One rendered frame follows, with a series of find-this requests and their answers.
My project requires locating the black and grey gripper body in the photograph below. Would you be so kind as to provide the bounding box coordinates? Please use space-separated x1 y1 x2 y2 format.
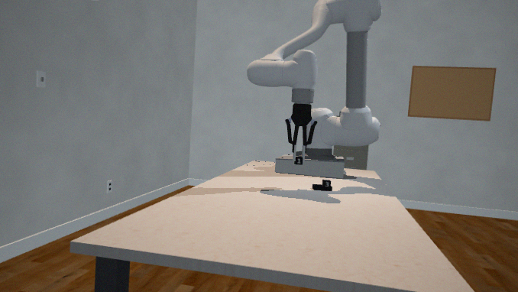
291 103 312 126

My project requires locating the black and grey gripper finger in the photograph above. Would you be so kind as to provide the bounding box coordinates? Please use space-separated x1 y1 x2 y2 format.
302 118 317 162
285 118 300 161

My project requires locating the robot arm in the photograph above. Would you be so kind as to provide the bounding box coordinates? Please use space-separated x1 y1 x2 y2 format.
247 0 382 160

